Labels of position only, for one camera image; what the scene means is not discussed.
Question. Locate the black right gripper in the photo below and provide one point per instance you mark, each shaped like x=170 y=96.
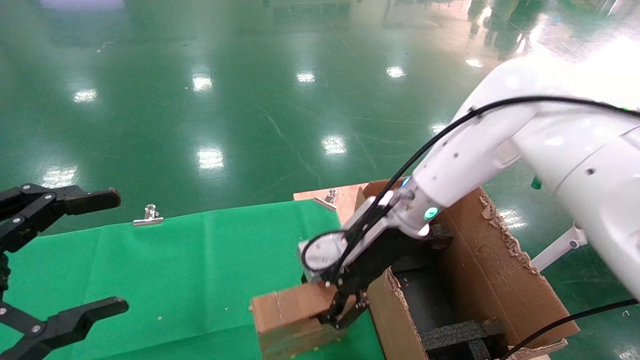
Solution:
x=375 y=260

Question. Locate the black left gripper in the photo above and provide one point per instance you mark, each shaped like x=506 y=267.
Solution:
x=3 y=272

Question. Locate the small brown cardboard box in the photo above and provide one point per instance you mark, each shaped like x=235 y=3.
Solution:
x=285 y=320

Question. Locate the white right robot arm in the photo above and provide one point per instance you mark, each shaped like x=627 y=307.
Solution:
x=575 y=150

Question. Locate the large open cardboard carton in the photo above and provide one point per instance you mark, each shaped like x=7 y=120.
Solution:
x=500 y=290

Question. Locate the silver binder clip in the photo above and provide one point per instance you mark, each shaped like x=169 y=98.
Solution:
x=327 y=200
x=148 y=219

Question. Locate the black foam insert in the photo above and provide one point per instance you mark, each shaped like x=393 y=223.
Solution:
x=442 y=235
x=460 y=336

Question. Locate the large green tablecloth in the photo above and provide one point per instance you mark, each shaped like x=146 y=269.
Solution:
x=200 y=270

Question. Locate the white table strut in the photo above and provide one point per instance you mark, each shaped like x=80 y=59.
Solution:
x=557 y=250

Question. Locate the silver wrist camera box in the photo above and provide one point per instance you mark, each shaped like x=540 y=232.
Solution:
x=317 y=255

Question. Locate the silver camera mount bracket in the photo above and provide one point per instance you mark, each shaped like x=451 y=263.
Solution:
x=372 y=207

